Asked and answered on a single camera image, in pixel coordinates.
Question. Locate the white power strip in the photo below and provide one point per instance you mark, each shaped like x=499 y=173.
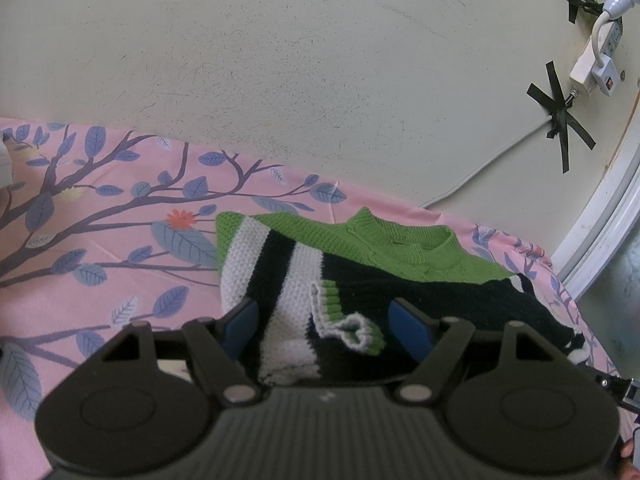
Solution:
x=611 y=37

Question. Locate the person's right hand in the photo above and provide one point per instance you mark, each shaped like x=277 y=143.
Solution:
x=627 y=452

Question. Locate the white switch plug adapter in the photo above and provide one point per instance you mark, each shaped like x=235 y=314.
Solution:
x=595 y=75

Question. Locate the green striped knit sweater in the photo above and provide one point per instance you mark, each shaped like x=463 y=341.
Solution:
x=350 y=280

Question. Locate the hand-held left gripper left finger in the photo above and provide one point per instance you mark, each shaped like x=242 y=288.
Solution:
x=240 y=327

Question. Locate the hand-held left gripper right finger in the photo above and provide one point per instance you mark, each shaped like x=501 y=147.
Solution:
x=410 y=332

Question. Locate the pink floral bedsheet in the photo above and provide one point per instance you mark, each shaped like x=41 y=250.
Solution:
x=125 y=270

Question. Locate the white door frame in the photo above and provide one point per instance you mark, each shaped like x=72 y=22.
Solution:
x=600 y=230

